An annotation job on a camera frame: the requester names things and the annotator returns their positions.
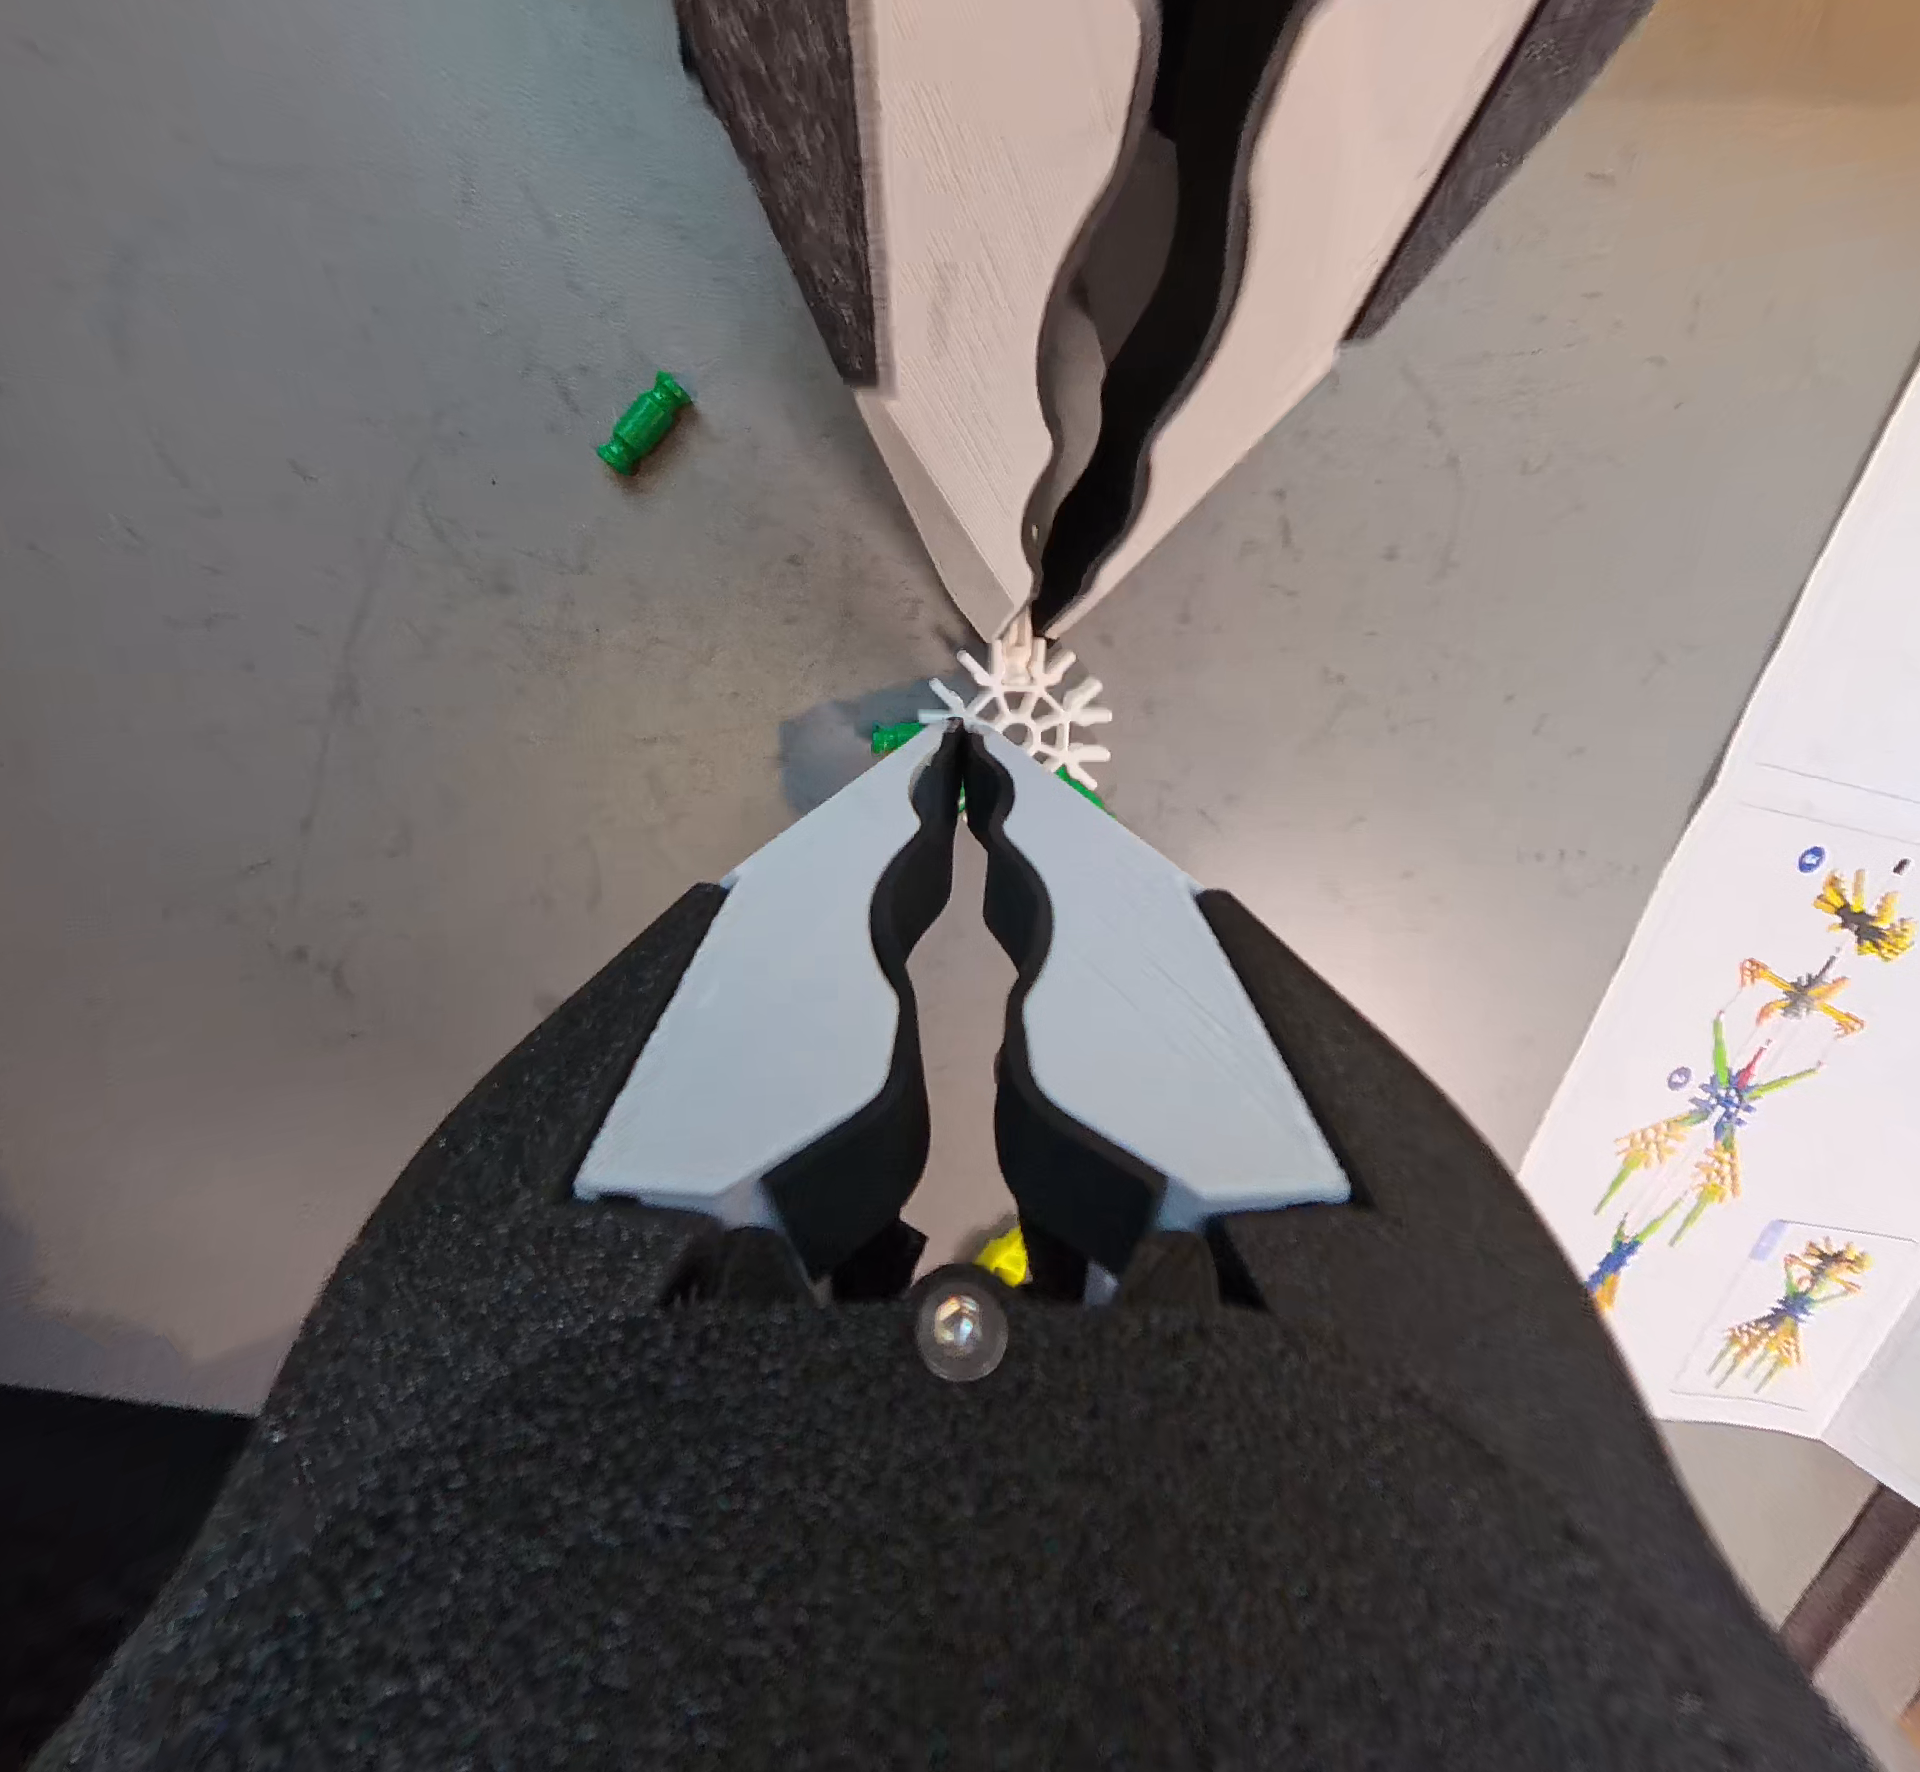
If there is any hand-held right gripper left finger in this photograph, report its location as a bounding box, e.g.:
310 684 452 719
573 721 962 1285

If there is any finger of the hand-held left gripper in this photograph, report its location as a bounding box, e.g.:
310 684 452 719
833 0 1163 642
1034 0 1615 637

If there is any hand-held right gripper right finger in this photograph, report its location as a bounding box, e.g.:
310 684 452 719
959 732 1357 1304

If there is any white snowflake connector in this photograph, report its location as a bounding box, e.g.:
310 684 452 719
919 645 1114 775

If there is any grey desk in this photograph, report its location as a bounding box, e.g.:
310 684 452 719
0 0 1920 1700

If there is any folded paper instruction sheet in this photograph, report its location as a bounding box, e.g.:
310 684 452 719
1518 364 1920 1480

